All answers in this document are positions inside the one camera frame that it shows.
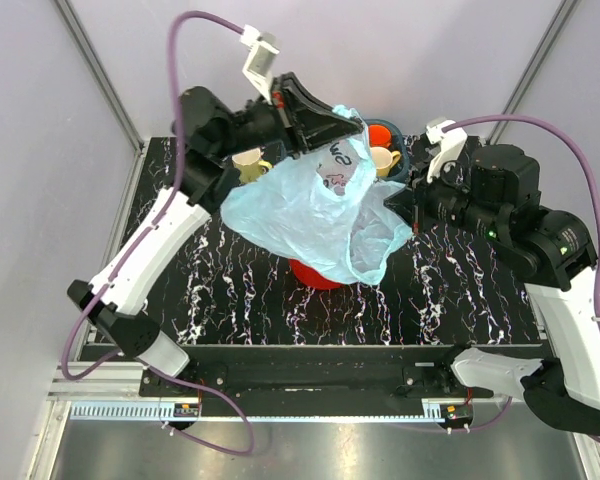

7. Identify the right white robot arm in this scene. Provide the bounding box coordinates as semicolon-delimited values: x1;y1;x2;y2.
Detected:
384;145;600;438

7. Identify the red mesh trash bin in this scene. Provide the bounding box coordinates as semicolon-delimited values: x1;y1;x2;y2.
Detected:
289;259;341;291

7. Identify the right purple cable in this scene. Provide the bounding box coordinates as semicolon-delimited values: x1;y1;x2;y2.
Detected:
442;114;600;451

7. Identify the teal plastic dish tub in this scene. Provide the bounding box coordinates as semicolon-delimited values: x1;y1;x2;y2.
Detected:
365;119;410;183

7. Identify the light blue plastic trash bag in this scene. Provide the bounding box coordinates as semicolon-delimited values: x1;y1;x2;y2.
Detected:
220;131;413;285

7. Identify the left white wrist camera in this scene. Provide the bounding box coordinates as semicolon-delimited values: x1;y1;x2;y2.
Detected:
240;25;280;103

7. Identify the orange plastic cup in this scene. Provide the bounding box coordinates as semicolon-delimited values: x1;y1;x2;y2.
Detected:
368;124;392;148

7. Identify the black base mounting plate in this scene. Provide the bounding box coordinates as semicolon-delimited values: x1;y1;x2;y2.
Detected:
138;343;495;419

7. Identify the aluminium frame post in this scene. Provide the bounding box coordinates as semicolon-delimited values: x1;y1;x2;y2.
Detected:
502;0;580;115
50;0;144;152

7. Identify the yellow-green ceramic mug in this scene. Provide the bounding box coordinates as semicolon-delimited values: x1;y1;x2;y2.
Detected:
232;148;273;185

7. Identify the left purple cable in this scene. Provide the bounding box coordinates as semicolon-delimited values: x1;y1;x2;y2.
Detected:
59;10;255;456

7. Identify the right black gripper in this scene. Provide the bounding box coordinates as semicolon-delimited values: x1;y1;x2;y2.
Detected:
385;154;506;242

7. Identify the aluminium front rail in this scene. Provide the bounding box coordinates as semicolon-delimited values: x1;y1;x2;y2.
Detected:
49;363;505;429

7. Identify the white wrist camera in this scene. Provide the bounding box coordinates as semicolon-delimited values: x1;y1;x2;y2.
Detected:
240;25;280;103
425;118;468;183

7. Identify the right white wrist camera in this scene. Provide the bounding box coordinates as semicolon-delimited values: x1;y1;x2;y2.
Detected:
425;118;468;183

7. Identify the purple cable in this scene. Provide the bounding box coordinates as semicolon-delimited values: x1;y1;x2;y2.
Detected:
59;10;255;456
442;114;600;451

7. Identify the right aluminium frame post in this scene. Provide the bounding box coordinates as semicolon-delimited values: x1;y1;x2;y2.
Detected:
502;0;580;115

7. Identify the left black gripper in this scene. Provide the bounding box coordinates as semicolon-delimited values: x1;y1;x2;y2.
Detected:
214;72;362;160

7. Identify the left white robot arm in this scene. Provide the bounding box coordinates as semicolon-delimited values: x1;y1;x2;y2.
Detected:
67;73;363;396

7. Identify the left aluminium frame post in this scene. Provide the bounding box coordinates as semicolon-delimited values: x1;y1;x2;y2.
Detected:
50;0;144;152

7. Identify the yellow mug in tub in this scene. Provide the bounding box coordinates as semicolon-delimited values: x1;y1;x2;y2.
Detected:
370;147;402;178

